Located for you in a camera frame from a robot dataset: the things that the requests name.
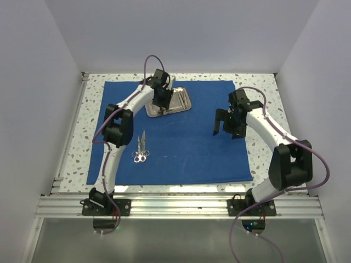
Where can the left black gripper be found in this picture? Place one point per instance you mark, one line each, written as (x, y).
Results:
(165, 103)

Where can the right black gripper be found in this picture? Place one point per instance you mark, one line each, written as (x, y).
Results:
(222, 115)

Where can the steel instrument tray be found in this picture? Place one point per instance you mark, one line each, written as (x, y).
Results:
(154, 111)

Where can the blue surgical cloth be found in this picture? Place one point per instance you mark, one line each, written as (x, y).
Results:
(182, 147)

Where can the steel surgical scissors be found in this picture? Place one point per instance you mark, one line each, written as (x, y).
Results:
(142, 145)

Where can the short steel scissors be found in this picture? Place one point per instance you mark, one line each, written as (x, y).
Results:
(140, 159)

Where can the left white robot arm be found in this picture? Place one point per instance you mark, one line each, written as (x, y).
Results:
(117, 131)

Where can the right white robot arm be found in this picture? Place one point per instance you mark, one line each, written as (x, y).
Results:
(291, 162)

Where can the steel tweezers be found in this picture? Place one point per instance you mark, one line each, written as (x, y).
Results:
(182, 98)

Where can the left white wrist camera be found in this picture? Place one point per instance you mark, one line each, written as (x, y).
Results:
(171, 82)

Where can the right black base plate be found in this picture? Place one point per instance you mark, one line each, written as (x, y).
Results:
(271, 208)

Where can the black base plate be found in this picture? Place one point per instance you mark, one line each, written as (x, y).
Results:
(271, 208)
(91, 209)

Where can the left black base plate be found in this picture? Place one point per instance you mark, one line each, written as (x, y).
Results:
(91, 209)

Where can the aluminium rail frame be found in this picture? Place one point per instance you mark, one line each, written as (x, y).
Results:
(161, 203)

